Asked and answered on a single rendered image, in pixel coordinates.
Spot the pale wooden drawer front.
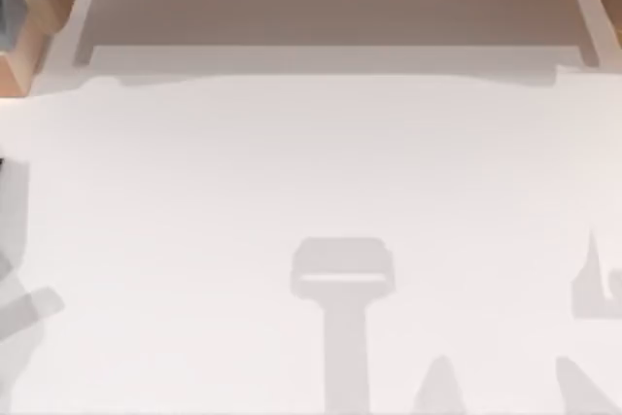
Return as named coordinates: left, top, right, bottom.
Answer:
left=0, top=0, right=80, bottom=98

